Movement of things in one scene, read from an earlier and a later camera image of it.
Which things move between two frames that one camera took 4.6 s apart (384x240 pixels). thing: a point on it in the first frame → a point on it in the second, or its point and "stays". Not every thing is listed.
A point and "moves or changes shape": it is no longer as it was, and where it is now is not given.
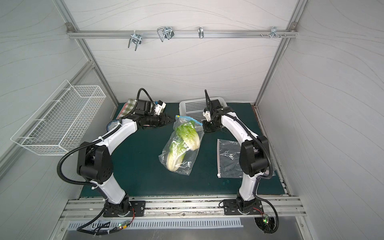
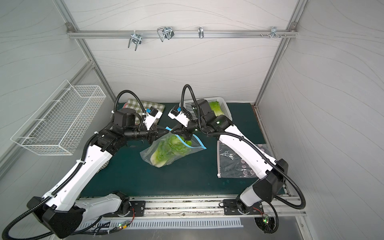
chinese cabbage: [177, 151] → [163, 154]
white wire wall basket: [58, 123] stays
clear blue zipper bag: [181, 150] moves or changes shape
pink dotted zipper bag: [228, 162] stays
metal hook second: [166, 32] stays
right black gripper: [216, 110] → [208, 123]
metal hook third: [201, 33] stays
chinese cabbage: [187, 131] moves or changes shape
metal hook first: [136, 38] stays
